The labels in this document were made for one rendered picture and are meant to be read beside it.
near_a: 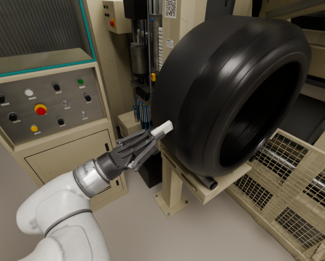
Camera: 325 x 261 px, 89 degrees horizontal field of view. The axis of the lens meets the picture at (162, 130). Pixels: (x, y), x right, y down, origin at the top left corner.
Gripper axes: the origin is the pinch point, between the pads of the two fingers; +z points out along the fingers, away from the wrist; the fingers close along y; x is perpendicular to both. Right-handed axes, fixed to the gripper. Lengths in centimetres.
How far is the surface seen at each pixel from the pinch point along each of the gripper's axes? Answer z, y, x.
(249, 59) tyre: 22.9, -10.0, -14.7
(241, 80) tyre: 19.0, -11.3, -11.6
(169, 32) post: 29.4, 32.0, -12.9
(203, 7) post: 42, 25, -18
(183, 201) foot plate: 6, 23, 127
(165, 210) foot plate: -12, 26, 122
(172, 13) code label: 31.1, 30.6, -19.4
